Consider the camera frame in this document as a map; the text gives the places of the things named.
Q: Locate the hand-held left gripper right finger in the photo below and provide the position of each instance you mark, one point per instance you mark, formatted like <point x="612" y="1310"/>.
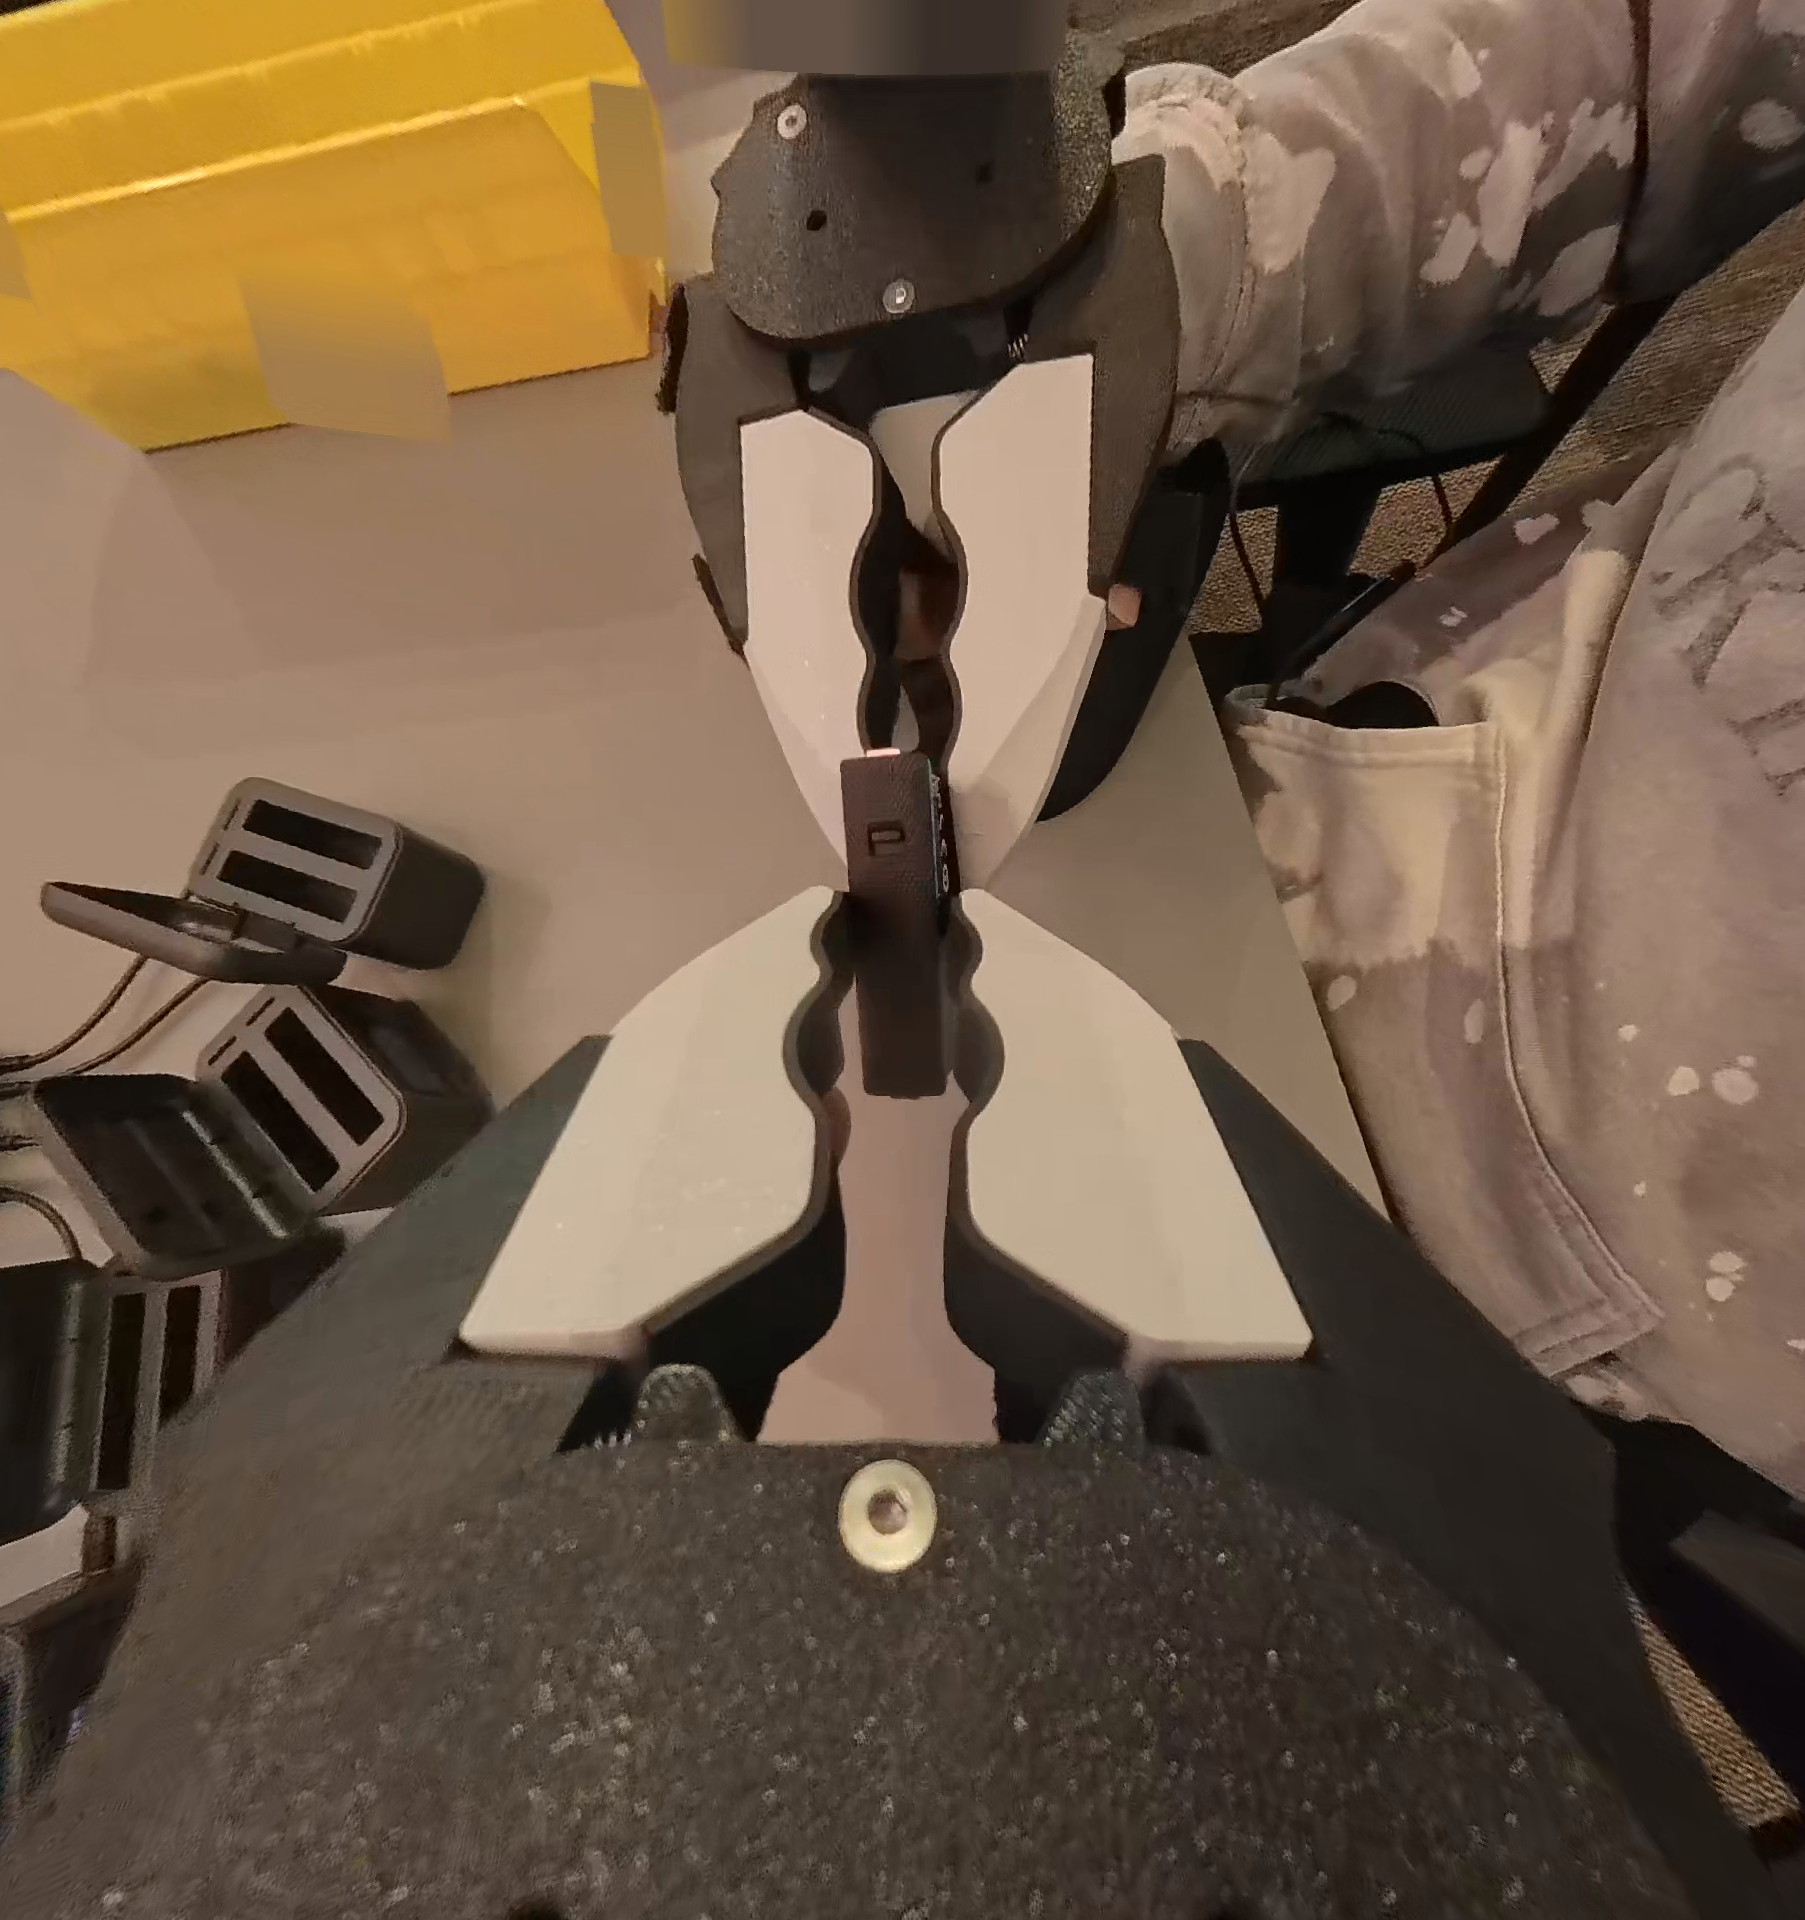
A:
<point x="1127" y="1186"/>

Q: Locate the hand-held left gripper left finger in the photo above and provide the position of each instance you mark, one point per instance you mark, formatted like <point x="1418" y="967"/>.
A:
<point x="633" y="1186"/>

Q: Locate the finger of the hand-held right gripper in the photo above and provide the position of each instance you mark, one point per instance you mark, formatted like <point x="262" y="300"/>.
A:
<point x="1022" y="568"/>
<point x="796" y="568"/>

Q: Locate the yellow plastic bin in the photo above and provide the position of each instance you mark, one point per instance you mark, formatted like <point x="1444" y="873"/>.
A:
<point x="242" y="148"/>

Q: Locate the person's right hand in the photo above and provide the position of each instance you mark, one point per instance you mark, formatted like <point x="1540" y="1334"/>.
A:
<point x="1124" y="606"/>

